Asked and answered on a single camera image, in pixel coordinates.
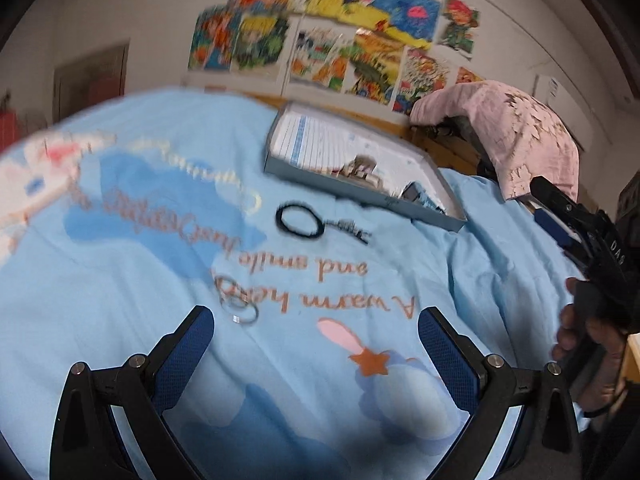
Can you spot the blue wrist watch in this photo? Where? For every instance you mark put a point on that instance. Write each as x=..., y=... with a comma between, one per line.
x=420, y=197

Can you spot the grey shallow cardboard box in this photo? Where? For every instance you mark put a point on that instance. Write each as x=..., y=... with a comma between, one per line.
x=345, y=150

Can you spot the red checked cloth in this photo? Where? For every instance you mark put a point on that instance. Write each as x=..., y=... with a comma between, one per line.
x=7, y=127

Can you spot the person's right hand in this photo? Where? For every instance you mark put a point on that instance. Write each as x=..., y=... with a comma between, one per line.
x=600, y=360

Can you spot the pink floral cloth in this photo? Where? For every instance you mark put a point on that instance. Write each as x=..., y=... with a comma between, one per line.
x=520, y=130

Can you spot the dark bundle under cloth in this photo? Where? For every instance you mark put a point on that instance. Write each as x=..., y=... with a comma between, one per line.
x=450, y=130

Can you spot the silver bangle rings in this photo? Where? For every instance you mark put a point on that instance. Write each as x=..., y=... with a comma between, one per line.
x=239, y=317

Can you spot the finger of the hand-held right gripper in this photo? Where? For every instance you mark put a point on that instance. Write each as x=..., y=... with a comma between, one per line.
x=562, y=199
x=555, y=230

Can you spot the olive hanging garment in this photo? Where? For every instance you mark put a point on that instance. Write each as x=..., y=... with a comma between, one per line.
x=631, y=197

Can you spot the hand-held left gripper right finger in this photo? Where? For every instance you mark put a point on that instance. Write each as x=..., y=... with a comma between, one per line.
x=446, y=351

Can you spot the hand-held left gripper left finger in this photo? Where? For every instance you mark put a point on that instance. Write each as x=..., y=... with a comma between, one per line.
x=184, y=351

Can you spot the white air conditioner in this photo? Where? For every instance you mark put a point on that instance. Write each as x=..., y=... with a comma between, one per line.
x=565, y=105

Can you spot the beige hair claw clip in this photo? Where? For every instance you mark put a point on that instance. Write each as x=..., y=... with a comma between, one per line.
x=361, y=170

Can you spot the group of colourful wall drawings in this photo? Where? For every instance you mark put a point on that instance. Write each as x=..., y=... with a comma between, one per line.
x=350, y=25

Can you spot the brown framed door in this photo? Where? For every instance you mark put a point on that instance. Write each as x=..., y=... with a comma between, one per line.
x=90, y=80

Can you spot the blue printed blanket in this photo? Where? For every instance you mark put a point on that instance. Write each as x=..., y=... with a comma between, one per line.
x=150, y=260

